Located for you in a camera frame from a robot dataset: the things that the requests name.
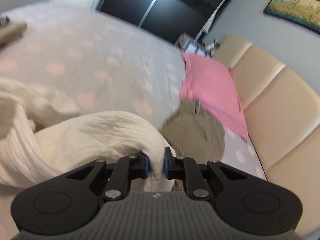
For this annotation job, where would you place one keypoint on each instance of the pink pillow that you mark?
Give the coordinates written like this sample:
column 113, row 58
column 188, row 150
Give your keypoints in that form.
column 212, row 84

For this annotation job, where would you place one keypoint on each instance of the cream padded headboard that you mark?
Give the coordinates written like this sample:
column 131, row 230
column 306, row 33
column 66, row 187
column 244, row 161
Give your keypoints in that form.
column 282, row 117

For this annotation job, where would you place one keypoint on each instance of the polka dot bed sheet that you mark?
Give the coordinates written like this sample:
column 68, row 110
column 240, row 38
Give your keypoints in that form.
column 102, row 63

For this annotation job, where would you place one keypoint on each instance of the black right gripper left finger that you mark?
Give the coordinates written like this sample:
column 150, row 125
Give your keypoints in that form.
column 71, row 200

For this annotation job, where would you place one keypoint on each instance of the framed landscape painting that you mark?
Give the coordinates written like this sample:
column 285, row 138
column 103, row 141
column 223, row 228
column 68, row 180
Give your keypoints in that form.
column 301, row 12

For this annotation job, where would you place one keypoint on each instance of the white crinkled cotton garment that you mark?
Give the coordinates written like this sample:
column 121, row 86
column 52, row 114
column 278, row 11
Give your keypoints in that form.
column 44, row 135

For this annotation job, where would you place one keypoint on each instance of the cluttered bedside table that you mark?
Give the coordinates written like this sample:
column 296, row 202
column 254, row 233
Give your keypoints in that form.
column 189, row 45

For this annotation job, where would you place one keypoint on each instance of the tan folded garment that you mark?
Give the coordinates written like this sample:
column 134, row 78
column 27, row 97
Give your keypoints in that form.
column 11, row 32

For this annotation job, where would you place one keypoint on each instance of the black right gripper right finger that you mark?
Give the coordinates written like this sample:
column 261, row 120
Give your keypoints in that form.
column 245, row 202

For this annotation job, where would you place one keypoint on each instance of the black glossy wardrobe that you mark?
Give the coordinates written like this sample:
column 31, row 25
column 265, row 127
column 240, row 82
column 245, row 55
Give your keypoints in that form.
column 167, row 19

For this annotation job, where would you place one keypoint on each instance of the beige black striped garment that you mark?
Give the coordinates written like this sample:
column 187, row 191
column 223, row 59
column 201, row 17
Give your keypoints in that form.
column 194, row 133

